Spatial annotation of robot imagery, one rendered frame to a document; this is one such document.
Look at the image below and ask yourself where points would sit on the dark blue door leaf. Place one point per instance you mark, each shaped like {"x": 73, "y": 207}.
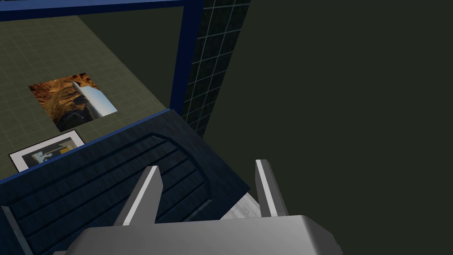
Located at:
{"x": 106, "y": 177}

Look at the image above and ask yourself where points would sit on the white framed wall picture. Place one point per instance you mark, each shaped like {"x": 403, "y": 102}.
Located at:
{"x": 42, "y": 152}

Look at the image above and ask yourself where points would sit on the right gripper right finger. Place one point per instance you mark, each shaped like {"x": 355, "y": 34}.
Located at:
{"x": 269, "y": 193}

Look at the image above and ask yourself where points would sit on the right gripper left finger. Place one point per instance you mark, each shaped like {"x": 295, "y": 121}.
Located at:
{"x": 143, "y": 200}

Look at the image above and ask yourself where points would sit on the brown landscape wall picture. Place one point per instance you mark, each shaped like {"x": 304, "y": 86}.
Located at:
{"x": 70, "y": 101}

